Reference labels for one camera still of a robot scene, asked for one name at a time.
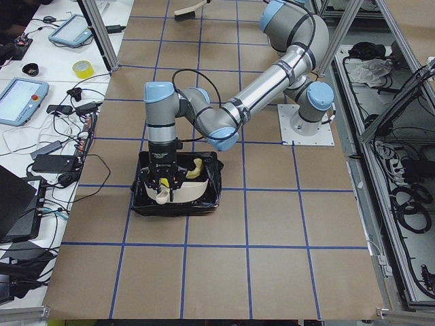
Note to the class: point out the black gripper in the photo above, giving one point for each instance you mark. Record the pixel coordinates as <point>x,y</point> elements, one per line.
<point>162,154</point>

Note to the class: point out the yellow sponge piece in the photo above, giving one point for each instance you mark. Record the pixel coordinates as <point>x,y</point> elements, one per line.
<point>164,182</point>

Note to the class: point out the toy croissant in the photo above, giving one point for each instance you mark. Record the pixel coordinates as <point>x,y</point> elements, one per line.
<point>197,170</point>

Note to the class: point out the white plastic dustpan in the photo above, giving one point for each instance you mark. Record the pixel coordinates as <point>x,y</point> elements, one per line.
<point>188,192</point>

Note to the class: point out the white hand brush black bristles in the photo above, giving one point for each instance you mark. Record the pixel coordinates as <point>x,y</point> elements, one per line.
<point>189,12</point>

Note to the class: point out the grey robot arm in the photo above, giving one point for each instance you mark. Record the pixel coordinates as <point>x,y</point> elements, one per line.
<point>300,37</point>

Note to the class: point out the bin with black bag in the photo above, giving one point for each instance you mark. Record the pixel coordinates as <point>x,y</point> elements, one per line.
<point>208,202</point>

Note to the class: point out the black power adapter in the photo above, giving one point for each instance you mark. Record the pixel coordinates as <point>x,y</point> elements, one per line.
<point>46,163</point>

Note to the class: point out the yellow tape roll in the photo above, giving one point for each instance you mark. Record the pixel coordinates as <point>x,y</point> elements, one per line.
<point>83,69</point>

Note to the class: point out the black laptop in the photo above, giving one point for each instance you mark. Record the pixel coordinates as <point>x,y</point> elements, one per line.
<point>21,202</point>

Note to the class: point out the blue teach pendant near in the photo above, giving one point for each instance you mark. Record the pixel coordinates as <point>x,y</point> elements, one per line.
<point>20,100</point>

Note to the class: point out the blue teach pendant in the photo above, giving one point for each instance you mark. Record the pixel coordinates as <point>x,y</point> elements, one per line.
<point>20,100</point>
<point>73,32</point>

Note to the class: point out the blue teach pendant far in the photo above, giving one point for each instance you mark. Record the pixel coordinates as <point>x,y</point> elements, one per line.
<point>73,32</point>

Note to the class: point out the aluminium frame post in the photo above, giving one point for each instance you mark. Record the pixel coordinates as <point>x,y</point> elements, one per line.
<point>97,27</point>

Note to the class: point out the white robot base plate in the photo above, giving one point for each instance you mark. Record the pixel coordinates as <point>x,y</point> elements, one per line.
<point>295,131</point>

